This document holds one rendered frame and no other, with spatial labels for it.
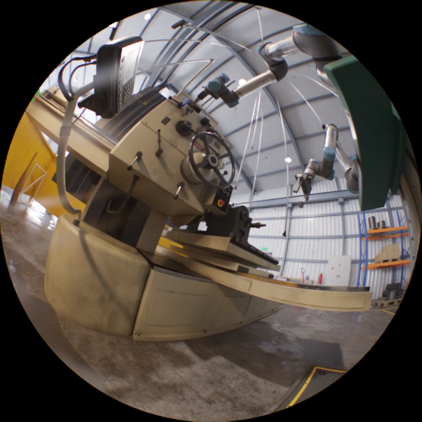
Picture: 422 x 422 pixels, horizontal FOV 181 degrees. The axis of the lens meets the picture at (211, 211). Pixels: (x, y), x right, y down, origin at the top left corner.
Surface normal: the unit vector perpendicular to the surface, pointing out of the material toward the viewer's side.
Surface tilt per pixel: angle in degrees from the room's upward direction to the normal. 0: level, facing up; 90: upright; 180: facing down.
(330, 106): 169
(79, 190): 90
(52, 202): 90
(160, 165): 90
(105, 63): 160
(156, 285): 90
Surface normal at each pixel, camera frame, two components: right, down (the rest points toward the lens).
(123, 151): 0.66, -0.07
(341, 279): -0.68, -0.47
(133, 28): -0.17, 0.96
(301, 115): -0.43, 0.78
